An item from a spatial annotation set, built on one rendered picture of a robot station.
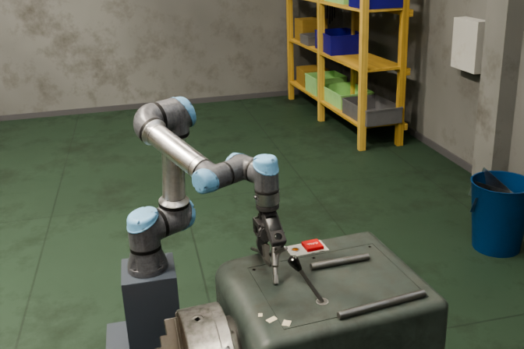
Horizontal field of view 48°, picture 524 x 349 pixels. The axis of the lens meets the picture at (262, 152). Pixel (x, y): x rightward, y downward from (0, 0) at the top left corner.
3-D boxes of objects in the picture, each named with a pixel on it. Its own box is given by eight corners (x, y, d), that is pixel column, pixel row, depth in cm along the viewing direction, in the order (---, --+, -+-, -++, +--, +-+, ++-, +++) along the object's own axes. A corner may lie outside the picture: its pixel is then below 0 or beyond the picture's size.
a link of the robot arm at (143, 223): (122, 245, 220) (118, 212, 215) (153, 233, 228) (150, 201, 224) (139, 255, 211) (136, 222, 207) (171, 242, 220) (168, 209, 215)
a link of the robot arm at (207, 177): (118, 103, 197) (208, 173, 168) (146, 96, 204) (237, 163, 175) (117, 133, 202) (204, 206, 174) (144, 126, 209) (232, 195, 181)
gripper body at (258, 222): (274, 229, 191) (274, 195, 187) (284, 241, 183) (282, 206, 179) (252, 234, 189) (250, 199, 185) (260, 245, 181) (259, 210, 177)
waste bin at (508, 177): (541, 256, 432) (551, 183, 413) (484, 265, 424) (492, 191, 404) (501, 227, 479) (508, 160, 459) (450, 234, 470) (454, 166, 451)
